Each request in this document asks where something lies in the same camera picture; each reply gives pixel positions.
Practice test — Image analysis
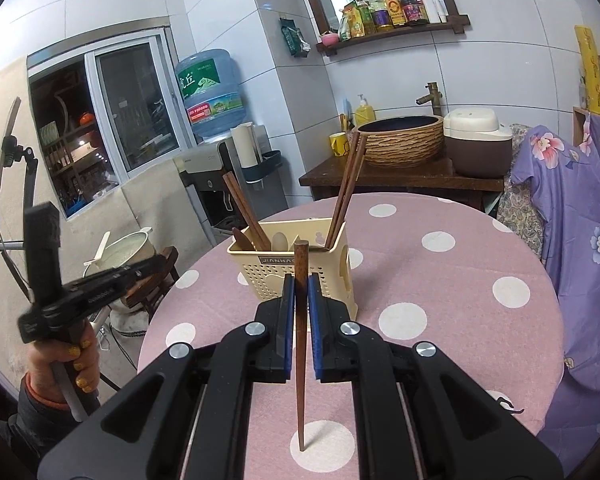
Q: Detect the cream plastic utensil holder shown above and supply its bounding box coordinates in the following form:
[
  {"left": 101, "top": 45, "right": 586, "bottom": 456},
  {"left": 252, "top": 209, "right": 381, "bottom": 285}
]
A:
[{"left": 226, "top": 217, "right": 358, "bottom": 323}]

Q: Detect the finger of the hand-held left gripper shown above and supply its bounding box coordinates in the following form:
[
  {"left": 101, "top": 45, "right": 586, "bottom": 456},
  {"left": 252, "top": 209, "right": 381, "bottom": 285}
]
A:
[{"left": 81, "top": 255, "right": 167, "bottom": 288}]

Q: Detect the dark wooden chair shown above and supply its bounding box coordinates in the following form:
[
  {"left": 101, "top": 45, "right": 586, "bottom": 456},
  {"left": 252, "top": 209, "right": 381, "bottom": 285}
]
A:
[{"left": 122, "top": 246, "right": 180, "bottom": 328}]

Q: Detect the sliding window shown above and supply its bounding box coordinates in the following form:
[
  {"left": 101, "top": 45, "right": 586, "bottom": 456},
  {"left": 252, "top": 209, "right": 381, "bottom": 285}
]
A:
[{"left": 27, "top": 25, "right": 196, "bottom": 221}]

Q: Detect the round table pink polka cloth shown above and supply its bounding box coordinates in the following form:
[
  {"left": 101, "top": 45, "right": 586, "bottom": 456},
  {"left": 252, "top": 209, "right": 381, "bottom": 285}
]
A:
[{"left": 137, "top": 191, "right": 565, "bottom": 480}]

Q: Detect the dark soy sauce bottle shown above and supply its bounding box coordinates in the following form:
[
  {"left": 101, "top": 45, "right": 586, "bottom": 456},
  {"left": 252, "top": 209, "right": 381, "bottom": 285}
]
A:
[{"left": 395, "top": 0, "right": 429, "bottom": 27}]

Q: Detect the dark wooden counter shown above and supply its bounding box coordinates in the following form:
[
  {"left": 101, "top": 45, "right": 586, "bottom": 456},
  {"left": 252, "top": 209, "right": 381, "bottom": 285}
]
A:
[{"left": 298, "top": 155, "right": 506, "bottom": 211}]

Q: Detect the yellow cup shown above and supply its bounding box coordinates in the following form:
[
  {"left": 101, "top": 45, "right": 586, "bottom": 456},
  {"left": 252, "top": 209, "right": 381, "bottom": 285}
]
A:
[{"left": 328, "top": 131, "right": 351, "bottom": 158}]

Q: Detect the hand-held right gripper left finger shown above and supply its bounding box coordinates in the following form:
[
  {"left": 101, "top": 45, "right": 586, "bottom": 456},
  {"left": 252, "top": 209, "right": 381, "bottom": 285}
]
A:
[{"left": 37, "top": 274, "right": 297, "bottom": 480}]

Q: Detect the green cooking oil bottle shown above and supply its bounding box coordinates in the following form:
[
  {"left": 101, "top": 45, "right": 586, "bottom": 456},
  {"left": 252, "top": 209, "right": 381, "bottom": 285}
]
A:
[{"left": 354, "top": 0, "right": 373, "bottom": 38}]

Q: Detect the brown and cream rice cooker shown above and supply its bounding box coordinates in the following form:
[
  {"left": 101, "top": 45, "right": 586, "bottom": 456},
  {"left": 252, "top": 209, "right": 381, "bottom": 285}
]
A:
[{"left": 442, "top": 107, "right": 513, "bottom": 178}]

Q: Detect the woven pattern wash basin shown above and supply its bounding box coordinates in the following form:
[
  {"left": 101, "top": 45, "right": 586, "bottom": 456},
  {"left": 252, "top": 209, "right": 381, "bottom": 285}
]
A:
[{"left": 352, "top": 115, "right": 445, "bottom": 169}]

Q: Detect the yellow cooking oil bottle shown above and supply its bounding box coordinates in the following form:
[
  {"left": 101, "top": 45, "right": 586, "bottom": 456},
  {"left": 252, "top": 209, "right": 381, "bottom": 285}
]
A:
[{"left": 367, "top": 0, "right": 393, "bottom": 32}]

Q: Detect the person's left forearm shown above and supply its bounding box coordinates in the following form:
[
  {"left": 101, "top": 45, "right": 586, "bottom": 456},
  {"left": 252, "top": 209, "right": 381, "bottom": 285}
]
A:
[{"left": 0, "top": 372, "right": 103, "bottom": 480}]

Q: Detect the person's left hand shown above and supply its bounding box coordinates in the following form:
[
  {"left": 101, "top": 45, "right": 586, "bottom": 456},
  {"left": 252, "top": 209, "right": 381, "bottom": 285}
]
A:
[{"left": 27, "top": 329, "right": 101, "bottom": 406}]

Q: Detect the purple floral cloth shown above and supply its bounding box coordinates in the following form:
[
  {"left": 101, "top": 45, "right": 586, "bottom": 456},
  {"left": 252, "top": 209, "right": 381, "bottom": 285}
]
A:
[{"left": 510, "top": 112, "right": 600, "bottom": 441}]

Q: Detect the teal cup holder tray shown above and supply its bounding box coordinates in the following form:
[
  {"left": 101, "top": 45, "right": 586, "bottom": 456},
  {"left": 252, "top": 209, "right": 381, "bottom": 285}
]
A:
[{"left": 242, "top": 149, "right": 283, "bottom": 183}]

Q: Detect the green packet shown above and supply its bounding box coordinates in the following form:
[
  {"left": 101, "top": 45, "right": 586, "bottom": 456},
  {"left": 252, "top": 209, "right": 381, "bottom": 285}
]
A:
[{"left": 278, "top": 16, "right": 312, "bottom": 58}]

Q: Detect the blue water jug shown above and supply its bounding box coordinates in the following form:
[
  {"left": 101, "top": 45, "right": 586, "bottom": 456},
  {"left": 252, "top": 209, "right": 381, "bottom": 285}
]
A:
[{"left": 174, "top": 48, "right": 246, "bottom": 142}]

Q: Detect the yellow soap pump bottle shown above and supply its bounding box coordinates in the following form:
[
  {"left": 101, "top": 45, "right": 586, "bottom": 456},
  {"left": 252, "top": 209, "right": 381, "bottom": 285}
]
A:
[{"left": 354, "top": 94, "right": 377, "bottom": 128}]

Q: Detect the wooden handled spoon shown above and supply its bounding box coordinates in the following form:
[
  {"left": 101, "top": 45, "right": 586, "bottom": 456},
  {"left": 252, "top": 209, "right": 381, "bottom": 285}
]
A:
[{"left": 231, "top": 227, "right": 257, "bottom": 252}]

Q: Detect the white paper cup sleeve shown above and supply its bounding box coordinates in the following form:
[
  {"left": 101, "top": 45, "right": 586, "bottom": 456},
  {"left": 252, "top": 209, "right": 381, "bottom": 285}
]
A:
[{"left": 230, "top": 121, "right": 258, "bottom": 168}]

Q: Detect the amber sauce bottle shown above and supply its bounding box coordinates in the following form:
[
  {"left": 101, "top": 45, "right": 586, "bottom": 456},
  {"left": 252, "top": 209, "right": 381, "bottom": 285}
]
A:
[{"left": 382, "top": 0, "right": 406, "bottom": 28}]

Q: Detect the bronze faucet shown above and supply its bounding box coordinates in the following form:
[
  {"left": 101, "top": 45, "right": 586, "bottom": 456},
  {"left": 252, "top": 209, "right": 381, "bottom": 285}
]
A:
[{"left": 415, "top": 81, "right": 443, "bottom": 117}]

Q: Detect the paisley patterned cloth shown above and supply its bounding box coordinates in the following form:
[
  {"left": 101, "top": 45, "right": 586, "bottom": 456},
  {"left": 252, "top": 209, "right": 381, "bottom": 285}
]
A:
[{"left": 495, "top": 124, "right": 548, "bottom": 261}]

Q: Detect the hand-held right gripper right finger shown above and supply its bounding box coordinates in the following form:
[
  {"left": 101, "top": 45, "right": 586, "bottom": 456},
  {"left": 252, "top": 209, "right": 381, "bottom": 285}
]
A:
[{"left": 306, "top": 275, "right": 566, "bottom": 480}]

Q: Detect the yellow seasoning packet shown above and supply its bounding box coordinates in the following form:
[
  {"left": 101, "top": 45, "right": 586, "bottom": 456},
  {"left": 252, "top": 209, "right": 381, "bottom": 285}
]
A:
[{"left": 337, "top": 2, "right": 361, "bottom": 42}]

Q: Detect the cream cooking pot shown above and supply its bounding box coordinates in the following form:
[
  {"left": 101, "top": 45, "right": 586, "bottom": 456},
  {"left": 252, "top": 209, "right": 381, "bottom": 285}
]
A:
[{"left": 83, "top": 227, "right": 157, "bottom": 313}]

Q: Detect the grey water dispenser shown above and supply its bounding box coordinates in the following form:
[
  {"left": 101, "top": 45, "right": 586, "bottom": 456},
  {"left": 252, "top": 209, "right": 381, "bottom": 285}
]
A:
[{"left": 174, "top": 124, "right": 288, "bottom": 243}]

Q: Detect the yellow wrap box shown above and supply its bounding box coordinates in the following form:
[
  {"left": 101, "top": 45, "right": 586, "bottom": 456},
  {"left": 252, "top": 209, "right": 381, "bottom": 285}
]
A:
[{"left": 574, "top": 25, "right": 600, "bottom": 116}]

